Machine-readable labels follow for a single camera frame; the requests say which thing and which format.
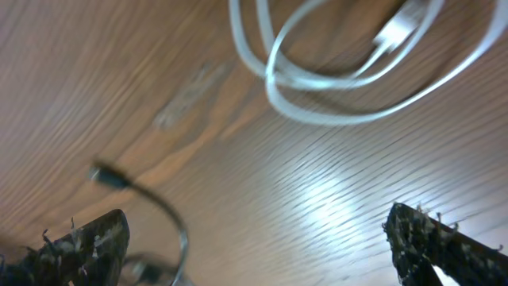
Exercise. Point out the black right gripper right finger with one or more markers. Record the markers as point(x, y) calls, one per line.
point(420, 243)

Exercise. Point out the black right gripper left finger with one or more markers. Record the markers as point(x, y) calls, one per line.
point(92, 254)

